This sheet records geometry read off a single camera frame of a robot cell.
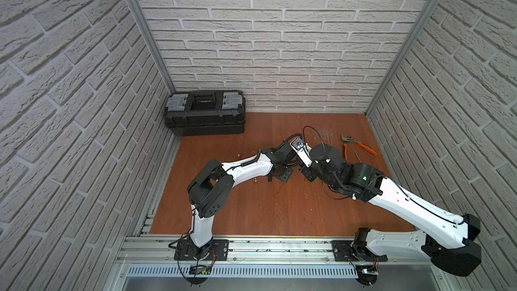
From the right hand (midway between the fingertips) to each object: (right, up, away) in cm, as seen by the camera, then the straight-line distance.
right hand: (305, 154), depth 69 cm
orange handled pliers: (+32, +4, +37) cm, 49 cm away
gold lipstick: (-19, -14, +19) cm, 30 cm away
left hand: (-4, -10, +20) cm, 23 cm away
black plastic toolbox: (-45, +17, +26) cm, 55 cm away
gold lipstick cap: (-28, -4, +28) cm, 40 cm away
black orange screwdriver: (+33, -5, +31) cm, 45 cm away
